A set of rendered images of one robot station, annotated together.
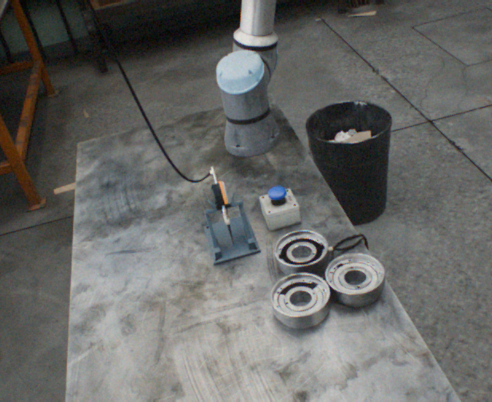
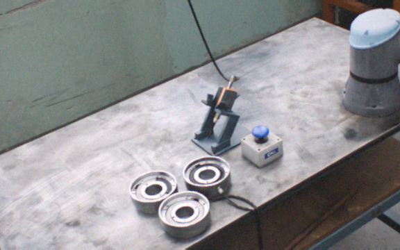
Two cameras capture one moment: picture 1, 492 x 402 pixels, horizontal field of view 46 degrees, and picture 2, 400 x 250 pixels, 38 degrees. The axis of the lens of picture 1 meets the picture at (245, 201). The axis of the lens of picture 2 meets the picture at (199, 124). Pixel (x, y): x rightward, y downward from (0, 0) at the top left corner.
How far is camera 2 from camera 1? 1.12 m
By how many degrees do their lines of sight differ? 54
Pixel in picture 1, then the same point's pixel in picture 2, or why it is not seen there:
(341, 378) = (93, 238)
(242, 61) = (379, 20)
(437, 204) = not seen: outside the picture
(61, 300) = not seen: hidden behind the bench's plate
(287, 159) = (352, 130)
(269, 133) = (367, 100)
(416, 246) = not seen: outside the picture
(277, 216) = (245, 146)
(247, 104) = (355, 60)
